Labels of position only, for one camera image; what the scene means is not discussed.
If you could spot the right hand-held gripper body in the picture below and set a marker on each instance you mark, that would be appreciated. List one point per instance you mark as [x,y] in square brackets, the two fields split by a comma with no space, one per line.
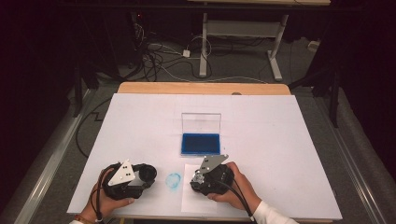
[218,179]

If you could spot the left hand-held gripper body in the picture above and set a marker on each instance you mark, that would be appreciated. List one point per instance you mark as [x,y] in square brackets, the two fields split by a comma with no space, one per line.
[123,177]

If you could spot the black round stamp cap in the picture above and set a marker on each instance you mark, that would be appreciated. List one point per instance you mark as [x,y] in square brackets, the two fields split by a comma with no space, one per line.
[149,174]

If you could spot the person's right hand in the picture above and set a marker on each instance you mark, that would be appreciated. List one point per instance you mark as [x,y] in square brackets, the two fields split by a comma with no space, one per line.
[241,189]

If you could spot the person's left hand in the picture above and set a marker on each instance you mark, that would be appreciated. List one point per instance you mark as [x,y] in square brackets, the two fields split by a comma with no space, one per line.
[99,207]

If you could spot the white paper sheet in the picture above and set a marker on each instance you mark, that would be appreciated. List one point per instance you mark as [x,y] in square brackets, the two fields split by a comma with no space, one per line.
[196,203]

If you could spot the blue ink pad clear lid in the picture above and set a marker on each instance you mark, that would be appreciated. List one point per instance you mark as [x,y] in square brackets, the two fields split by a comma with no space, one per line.
[200,144]

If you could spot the large white table cover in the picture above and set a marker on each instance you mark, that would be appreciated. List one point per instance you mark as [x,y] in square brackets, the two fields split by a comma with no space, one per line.
[146,124]

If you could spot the wooden table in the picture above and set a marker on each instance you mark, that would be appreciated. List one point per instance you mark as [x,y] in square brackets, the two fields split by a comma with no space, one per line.
[174,88]

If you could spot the white power adapter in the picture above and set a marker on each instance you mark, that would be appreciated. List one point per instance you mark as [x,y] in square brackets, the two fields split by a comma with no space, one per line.
[186,53]

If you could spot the black stand leg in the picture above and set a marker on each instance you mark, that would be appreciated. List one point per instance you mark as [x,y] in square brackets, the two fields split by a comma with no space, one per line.
[334,99]

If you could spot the grey metal floor rail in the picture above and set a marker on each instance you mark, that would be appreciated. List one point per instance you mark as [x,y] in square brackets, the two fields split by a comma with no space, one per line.
[46,168]
[351,161]

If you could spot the white metal desk frame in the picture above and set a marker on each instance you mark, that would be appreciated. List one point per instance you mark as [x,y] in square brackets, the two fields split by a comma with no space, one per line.
[243,28]

